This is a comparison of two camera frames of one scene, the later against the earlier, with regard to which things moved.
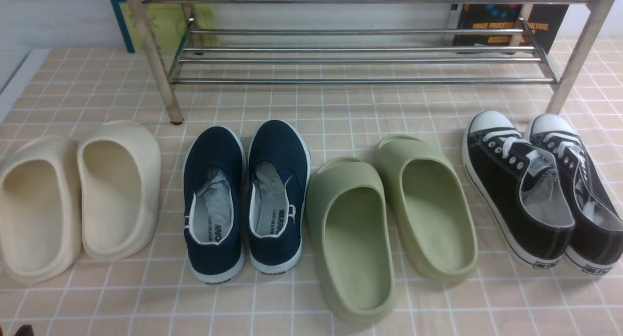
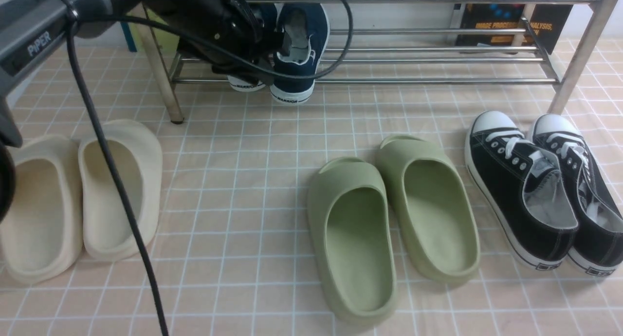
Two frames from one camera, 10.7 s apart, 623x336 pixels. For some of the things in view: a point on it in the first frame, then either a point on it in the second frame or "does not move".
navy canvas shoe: (214, 185) -> (268, 11)
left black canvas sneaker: (519, 189) does not move
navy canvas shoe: (279, 178) -> (303, 16)
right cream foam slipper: (119, 165) does not move
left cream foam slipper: (40, 217) does not move
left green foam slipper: (347, 205) does not move
